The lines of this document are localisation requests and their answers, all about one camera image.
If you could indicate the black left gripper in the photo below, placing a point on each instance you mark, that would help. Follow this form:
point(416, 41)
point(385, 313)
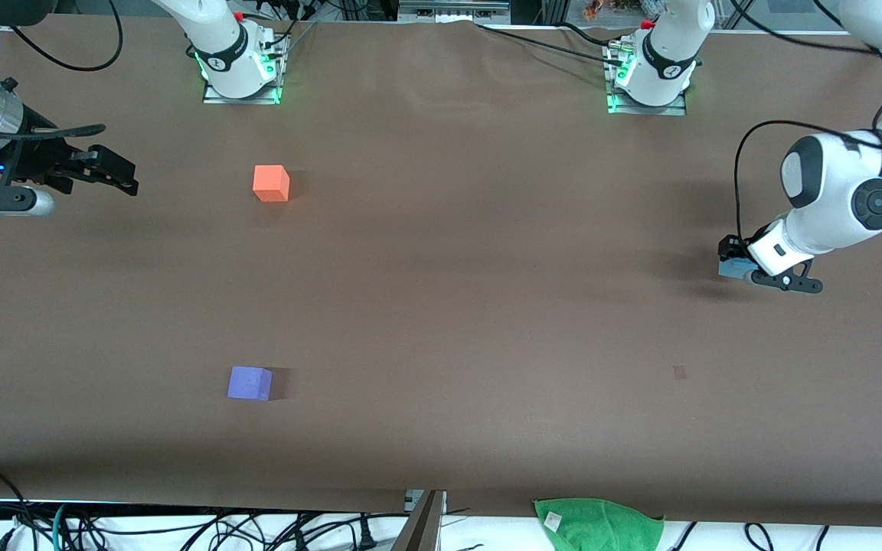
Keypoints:
point(733, 247)

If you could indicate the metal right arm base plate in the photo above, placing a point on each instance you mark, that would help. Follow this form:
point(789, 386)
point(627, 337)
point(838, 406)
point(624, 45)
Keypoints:
point(242, 99)

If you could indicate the black power plug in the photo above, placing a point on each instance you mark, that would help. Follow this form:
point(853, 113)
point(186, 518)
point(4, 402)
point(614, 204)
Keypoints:
point(367, 534)

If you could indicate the orange foam block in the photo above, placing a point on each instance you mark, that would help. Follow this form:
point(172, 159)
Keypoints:
point(270, 184)

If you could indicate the purple foam block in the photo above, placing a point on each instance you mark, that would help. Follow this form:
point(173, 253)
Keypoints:
point(248, 383)

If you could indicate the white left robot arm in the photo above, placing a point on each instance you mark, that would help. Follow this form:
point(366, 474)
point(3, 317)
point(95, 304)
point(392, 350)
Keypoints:
point(831, 191)

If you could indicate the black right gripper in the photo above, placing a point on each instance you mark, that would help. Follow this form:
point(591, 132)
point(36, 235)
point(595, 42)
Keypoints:
point(35, 163)

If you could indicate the metal post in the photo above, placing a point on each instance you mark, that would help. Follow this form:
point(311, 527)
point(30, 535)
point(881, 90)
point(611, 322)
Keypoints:
point(422, 524)

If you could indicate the green cloth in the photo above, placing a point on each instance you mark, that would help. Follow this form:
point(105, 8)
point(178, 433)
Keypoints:
point(602, 524)

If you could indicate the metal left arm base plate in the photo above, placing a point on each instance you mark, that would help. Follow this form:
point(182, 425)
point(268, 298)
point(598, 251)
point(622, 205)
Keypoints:
point(644, 109)

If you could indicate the grey metal box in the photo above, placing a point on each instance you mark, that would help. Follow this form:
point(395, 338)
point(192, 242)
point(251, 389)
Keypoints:
point(452, 9)

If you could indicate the light blue foam block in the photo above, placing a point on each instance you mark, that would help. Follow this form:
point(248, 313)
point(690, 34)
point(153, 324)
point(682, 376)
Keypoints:
point(733, 269)

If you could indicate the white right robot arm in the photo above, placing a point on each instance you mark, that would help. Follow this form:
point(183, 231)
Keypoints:
point(219, 46)

